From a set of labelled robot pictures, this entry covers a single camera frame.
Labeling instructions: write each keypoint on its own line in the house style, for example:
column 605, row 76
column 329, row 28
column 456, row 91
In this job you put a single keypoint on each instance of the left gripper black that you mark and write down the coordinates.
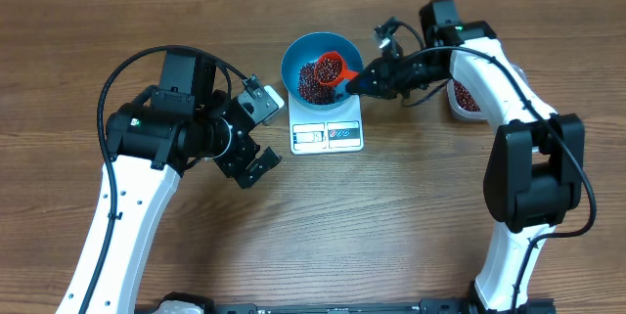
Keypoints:
column 238, row 165

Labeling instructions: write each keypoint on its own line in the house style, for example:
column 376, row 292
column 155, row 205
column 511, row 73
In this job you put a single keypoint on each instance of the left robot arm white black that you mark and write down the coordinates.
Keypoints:
column 201, row 108

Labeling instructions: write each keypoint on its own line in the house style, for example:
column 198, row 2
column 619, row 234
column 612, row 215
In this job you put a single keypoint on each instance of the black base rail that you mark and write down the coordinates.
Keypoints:
column 179, row 302

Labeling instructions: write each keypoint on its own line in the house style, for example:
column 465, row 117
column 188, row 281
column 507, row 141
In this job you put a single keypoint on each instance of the blue bowl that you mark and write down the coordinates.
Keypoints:
column 305, row 52

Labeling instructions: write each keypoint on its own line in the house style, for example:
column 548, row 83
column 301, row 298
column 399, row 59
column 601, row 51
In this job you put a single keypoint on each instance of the red beans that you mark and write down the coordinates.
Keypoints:
column 464, row 98

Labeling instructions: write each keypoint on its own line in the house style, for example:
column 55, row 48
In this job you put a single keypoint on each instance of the clear plastic container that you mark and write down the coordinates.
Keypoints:
column 459, row 113

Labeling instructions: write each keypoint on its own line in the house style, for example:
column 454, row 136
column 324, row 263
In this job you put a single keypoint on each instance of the orange scoop with blue handle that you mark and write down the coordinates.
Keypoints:
column 331, row 72

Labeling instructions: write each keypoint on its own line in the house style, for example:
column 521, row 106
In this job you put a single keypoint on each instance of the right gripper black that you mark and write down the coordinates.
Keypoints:
column 385, row 84

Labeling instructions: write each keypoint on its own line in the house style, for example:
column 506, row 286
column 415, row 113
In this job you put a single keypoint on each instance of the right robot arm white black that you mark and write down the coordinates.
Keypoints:
column 534, row 174

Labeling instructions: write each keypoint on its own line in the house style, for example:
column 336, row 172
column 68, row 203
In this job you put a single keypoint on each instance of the white digital kitchen scale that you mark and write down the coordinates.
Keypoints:
column 315, row 130

